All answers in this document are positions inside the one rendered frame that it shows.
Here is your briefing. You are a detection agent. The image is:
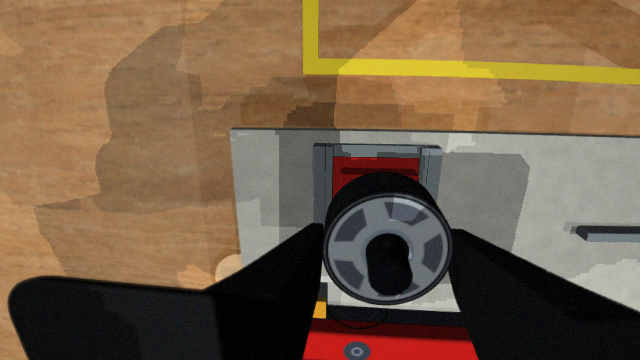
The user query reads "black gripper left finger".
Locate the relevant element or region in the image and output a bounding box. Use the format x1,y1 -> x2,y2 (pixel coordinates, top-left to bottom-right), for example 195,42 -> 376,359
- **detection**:
7,223 -> 324,360

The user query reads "black wheel with grey hub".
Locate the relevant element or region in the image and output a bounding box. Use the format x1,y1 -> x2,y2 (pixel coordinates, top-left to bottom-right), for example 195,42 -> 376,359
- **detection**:
322,172 -> 455,305

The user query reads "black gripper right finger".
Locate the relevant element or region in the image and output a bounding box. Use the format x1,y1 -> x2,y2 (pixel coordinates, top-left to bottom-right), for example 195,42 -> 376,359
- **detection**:
447,228 -> 640,360

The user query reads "yellow rectangular outline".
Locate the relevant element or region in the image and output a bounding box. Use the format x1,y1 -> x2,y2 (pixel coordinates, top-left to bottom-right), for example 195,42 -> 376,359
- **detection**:
302,0 -> 640,85

